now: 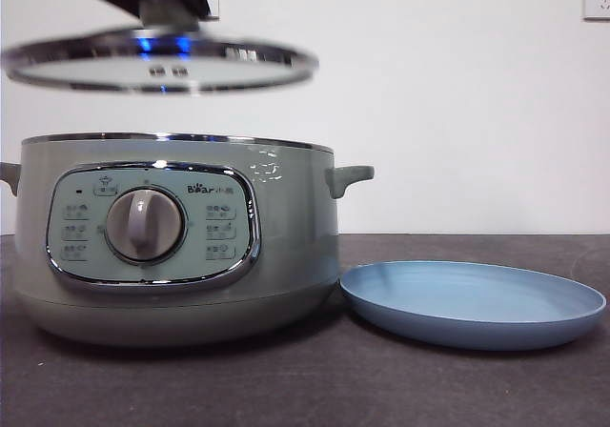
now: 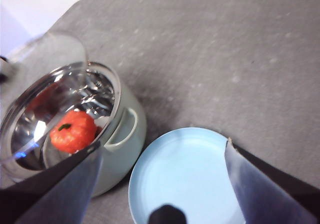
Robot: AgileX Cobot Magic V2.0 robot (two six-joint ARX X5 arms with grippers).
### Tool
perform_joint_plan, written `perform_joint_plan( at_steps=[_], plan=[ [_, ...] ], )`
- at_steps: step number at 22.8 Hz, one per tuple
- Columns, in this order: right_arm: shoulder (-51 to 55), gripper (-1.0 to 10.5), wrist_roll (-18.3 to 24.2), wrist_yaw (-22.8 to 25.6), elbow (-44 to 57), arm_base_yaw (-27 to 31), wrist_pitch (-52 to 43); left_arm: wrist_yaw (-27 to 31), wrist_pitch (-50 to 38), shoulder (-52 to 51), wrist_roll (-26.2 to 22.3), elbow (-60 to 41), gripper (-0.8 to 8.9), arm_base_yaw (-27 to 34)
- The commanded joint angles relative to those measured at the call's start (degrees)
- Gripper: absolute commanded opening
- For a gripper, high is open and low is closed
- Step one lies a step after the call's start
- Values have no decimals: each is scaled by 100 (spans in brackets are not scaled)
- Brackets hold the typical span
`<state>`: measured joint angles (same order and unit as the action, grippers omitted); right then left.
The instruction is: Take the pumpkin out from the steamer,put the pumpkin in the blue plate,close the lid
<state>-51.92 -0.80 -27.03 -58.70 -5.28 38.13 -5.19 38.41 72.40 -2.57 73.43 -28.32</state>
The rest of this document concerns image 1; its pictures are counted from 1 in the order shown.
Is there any blue round plate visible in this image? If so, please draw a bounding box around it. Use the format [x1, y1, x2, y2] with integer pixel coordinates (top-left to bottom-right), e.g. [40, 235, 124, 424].
[338, 260, 608, 352]

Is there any pale green electric steamer pot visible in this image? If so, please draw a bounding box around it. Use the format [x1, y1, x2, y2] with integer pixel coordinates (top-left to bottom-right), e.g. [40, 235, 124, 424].
[0, 132, 376, 350]

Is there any glass lid with green knob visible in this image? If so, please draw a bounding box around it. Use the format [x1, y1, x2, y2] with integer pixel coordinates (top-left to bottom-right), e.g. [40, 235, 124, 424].
[0, 0, 320, 96]

